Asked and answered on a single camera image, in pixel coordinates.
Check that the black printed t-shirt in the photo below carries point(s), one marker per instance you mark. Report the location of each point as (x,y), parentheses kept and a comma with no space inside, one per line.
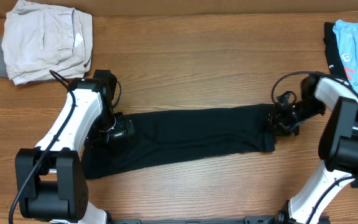
(334,61)

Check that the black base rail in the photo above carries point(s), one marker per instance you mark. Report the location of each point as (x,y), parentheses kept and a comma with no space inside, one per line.
(246,220)

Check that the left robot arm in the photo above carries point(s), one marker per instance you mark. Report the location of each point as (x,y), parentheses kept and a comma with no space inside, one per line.
(51,185)

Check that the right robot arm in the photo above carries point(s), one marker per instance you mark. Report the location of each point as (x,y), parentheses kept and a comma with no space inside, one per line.
(337,148)

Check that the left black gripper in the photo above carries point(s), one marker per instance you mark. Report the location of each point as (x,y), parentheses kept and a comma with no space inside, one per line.
(125,127)

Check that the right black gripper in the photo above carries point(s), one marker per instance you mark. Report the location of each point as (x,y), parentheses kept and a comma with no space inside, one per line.
(279,117)

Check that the folded beige pants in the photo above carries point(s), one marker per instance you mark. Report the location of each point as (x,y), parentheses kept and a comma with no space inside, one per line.
(39,38)

